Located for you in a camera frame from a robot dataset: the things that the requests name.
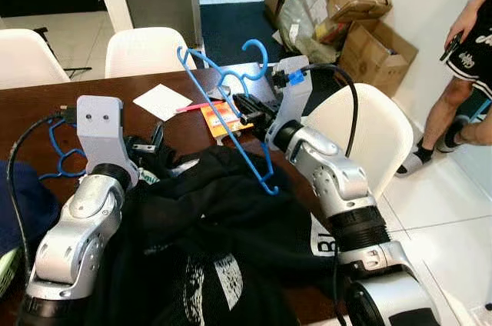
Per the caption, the black phone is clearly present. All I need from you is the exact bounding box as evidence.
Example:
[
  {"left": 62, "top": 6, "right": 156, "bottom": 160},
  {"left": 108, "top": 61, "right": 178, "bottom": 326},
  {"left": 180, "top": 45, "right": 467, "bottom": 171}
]
[{"left": 440, "top": 34, "right": 462, "bottom": 63}]

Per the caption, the pink pen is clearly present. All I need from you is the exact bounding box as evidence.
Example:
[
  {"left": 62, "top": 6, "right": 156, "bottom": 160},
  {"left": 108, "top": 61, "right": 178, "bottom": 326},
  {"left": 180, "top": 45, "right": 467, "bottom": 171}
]
[{"left": 175, "top": 99, "right": 225, "bottom": 114}]

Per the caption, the white paper sheet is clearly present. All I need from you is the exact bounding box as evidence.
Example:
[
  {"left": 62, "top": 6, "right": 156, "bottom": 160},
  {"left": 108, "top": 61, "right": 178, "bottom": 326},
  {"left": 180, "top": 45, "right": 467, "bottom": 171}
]
[{"left": 132, "top": 84, "right": 193, "bottom": 121}]

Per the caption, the blue plastic hanger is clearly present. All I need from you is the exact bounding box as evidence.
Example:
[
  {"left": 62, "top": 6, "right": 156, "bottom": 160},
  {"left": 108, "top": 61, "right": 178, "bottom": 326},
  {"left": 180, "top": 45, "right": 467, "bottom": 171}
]
[
  {"left": 177, "top": 38, "right": 279, "bottom": 196},
  {"left": 38, "top": 117, "right": 91, "bottom": 182}
]

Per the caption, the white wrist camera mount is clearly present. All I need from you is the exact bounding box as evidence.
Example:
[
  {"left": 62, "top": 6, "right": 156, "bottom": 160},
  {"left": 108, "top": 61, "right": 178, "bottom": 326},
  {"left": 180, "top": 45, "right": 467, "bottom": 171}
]
[
  {"left": 264, "top": 55, "right": 314, "bottom": 142},
  {"left": 75, "top": 95, "right": 141, "bottom": 188}
]

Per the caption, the black tripod stand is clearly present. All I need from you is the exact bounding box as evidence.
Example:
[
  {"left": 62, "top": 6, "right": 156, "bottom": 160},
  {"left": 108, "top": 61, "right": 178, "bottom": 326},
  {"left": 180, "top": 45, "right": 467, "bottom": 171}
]
[{"left": 35, "top": 28, "right": 93, "bottom": 77}]

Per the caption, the white plastic chair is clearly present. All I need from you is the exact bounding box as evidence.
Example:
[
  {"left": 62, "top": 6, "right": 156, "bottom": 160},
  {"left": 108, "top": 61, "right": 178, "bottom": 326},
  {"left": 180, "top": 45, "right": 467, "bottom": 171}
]
[
  {"left": 105, "top": 28, "right": 189, "bottom": 79},
  {"left": 304, "top": 84, "right": 416, "bottom": 202},
  {"left": 0, "top": 28, "right": 70, "bottom": 88}
]

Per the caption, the dark blue rug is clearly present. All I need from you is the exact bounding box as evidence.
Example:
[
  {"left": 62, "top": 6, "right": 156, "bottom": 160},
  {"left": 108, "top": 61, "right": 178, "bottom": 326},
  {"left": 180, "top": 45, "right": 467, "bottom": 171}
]
[{"left": 200, "top": 2, "right": 287, "bottom": 65}]

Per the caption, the person in black shorts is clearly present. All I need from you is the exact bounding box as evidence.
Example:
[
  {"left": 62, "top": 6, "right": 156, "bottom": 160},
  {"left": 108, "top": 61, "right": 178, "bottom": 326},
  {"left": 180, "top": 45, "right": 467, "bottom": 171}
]
[{"left": 394, "top": 0, "right": 492, "bottom": 181}]

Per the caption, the light green laundry basket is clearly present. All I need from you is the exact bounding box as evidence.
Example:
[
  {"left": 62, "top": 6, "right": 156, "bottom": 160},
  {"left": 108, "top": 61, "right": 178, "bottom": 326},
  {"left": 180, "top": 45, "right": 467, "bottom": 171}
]
[{"left": 0, "top": 249, "right": 20, "bottom": 300}]

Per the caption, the black printed t-shirt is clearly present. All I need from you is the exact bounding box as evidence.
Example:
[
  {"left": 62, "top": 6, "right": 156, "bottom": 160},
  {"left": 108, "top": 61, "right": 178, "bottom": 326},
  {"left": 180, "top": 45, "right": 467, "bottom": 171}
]
[{"left": 81, "top": 145, "right": 347, "bottom": 326}]

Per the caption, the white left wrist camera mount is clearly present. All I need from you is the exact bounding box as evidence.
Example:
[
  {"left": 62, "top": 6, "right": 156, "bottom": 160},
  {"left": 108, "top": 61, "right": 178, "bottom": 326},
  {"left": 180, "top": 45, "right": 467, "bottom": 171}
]
[{"left": 75, "top": 95, "right": 141, "bottom": 188}]

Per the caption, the stuffed grey plastic bag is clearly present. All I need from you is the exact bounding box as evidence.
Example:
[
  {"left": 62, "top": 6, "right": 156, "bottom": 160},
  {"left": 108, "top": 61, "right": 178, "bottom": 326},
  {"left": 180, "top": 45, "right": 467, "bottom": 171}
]
[{"left": 278, "top": 0, "right": 339, "bottom": 54}]

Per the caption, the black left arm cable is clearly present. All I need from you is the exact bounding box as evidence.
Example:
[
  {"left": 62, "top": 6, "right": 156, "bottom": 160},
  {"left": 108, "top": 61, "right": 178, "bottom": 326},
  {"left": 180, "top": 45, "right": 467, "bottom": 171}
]
[{"left": 6, "top": 107, "right": 78, "bottom": 281}]

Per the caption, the open brown cardboard box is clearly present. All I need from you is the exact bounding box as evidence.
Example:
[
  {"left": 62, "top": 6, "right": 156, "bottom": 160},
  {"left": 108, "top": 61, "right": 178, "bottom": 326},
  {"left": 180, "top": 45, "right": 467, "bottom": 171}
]
[{"left": 338, "top": 20, "right": 420, "bottom": 98}]

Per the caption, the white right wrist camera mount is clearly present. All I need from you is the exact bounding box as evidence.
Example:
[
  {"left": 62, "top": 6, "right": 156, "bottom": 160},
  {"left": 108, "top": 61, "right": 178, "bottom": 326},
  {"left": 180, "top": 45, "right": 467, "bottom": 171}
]
[{"left": 264, "top": 55, "right": 314, "bottom": 142}]

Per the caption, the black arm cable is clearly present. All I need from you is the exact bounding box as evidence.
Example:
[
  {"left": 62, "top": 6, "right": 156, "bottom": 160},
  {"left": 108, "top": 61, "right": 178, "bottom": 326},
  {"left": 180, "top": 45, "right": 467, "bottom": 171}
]
[
  {"left": 6, "top": 107, "right": 78, "bottom": 281},
  {"left": 283, "top": 63, "right": 361, "bottom": 159}
]

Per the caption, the person bare hand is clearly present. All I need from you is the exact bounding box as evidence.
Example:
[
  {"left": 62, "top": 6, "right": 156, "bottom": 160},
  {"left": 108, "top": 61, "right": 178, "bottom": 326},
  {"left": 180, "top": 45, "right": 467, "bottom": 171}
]
[{"left": 450, "top": 12, "right": 481, "bottom": 48}]

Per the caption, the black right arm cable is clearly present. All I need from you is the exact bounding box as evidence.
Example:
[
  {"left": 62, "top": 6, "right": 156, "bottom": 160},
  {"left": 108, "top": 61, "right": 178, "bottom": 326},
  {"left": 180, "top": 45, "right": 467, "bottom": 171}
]
[{"left": 283, "top": 63, "right": 361, "bottom": 159}]

